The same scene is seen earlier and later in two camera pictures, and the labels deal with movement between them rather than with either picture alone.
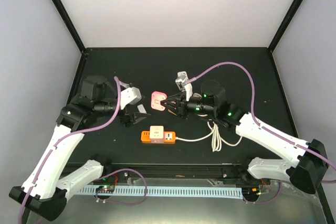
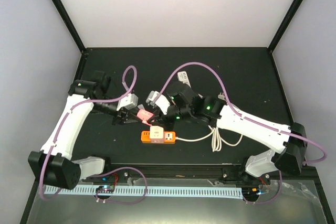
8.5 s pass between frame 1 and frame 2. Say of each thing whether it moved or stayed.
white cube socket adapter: stayed
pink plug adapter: moved
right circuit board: stayed
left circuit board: stayed
